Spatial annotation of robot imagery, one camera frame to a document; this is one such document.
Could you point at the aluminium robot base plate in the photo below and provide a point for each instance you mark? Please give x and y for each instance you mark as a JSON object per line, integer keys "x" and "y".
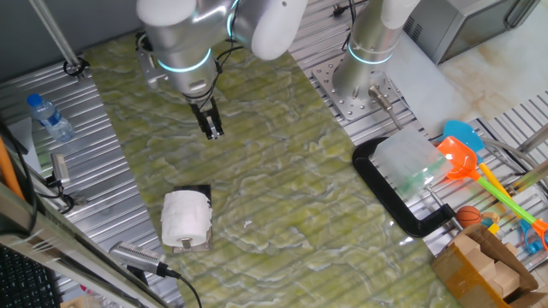
{"x": 329, "y": 81}

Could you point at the black keyboard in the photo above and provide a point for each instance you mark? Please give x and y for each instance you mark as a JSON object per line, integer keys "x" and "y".
{"x": 25, "y": 278}

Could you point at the white toilet paper roll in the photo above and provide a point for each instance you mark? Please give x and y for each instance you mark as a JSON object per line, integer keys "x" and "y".
{"x": 186, "y": 218}

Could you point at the brown cardboard box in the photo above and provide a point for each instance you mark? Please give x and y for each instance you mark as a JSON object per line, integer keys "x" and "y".
{"x": 454, "y": 278}

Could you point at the black power plug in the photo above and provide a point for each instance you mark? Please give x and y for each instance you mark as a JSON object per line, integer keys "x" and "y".
{"x": 339, "y": 9}

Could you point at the small silver clamp bracket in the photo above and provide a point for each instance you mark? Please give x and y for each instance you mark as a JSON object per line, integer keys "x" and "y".
{"x": 60, "y": 167}

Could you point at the orange pole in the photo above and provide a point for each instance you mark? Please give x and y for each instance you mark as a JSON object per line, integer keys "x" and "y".
{"x": 9, "y": 171}

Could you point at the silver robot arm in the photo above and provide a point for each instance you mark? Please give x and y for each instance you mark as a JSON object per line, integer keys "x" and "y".
{"x": 184, "y": 43}

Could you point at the black C-clamp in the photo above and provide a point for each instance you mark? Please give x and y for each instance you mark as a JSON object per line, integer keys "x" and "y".
{"x": 385, "y": 192}

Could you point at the silver frame rod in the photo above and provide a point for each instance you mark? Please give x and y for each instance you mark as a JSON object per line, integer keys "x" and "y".
{"x": 51, "y": 34}

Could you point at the aluminium frame beam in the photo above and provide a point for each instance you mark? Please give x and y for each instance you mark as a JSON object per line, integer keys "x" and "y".
{"x": 64, "y": 252}

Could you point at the silver microwave oven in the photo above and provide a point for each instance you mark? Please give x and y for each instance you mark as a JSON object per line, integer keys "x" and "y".
{"x": 462, "y": 25}

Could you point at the orange and blue object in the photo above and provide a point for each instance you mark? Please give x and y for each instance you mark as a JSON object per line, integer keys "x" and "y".
{"x": 464, "y": 132}
{"x": 458, "y": 158}

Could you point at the translucent plastic box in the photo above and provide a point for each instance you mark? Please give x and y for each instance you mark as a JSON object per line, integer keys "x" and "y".
{"x": 411, "y": 162}

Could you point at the chrome toilet paper holder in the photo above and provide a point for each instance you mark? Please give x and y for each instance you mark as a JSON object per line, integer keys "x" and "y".
{"x": 201, "y": 192}

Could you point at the green marble pattern mat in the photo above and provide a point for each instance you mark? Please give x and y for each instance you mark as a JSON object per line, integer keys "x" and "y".
{"x": 299, "y": 214}

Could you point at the plain wooden block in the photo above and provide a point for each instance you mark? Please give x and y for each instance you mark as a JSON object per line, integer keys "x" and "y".
{"x": 481, "y": 263}
{"x": 507, "y": 280}
{"x": 466, "y": 244}

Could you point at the gray paper sheet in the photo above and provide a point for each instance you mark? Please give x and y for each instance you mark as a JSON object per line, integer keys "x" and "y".
{"x": 428, "y": 94}

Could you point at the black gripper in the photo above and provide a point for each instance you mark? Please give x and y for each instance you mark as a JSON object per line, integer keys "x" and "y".
{"x": 201, "y": 104}

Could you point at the clear water bottle blue label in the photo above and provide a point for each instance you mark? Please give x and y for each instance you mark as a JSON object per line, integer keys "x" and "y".
{"x": 51, "y": 117}

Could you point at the small toy basketball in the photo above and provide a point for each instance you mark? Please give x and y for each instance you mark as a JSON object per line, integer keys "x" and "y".
{"x": 468, "y": 217}

